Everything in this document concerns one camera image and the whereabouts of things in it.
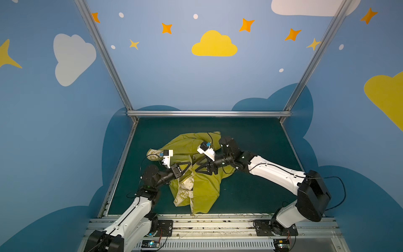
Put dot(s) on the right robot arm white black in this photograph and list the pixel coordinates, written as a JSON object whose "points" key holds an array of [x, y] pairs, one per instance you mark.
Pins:
{"points": [[309, 187]]}

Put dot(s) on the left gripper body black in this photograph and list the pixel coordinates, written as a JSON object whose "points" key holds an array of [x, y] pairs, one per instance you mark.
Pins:
{"points": [[176, 170]]}

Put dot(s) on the aluminium frame post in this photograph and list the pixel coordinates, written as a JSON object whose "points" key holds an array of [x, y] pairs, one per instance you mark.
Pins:
{"points": [[327, 38], [102, 49]]}

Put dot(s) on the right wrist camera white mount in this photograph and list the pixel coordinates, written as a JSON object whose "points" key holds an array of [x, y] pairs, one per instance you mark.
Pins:
{"points": [[206, 148]]}

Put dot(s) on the left aluminium frame post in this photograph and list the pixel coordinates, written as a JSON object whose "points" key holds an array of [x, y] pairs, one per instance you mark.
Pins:
{"points": [[102, 49]]}

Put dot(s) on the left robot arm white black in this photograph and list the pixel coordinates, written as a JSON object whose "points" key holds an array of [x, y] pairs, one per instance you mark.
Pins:
{"points": [[138, 221]]}

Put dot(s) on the right controller board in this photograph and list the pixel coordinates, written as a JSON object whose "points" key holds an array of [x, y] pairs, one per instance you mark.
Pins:
{"points": [[281, 245]]}

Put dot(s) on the green jacket with printed lining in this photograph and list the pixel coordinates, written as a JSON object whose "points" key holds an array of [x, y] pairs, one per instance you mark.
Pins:
{"points": [[197, 190]]}

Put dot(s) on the aluminium rail base frame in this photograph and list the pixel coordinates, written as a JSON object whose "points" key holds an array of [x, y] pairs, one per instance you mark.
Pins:
{"points": [[235, 233]]}

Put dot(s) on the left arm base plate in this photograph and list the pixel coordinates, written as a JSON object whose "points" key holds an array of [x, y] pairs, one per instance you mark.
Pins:
{"points": [[162, 228]]}

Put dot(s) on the rear horizontal aluminium bar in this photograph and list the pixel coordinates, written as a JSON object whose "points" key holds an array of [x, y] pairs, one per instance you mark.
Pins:
{"points": [[235, 114]]}

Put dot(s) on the left controller board green led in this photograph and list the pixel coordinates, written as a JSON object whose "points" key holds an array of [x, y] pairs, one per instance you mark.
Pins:
{"points": [[149, 245]]}

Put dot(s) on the right aluminium frame post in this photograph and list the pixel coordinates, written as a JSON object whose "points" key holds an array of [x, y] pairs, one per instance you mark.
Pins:
{"points": [[327, 38]]}

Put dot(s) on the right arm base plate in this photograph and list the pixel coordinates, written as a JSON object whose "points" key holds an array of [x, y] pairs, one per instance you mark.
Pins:
{"points": [[264, 227]]}

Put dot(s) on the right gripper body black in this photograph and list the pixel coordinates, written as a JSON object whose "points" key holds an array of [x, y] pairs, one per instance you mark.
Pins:
{"points": [[212, 162]]}

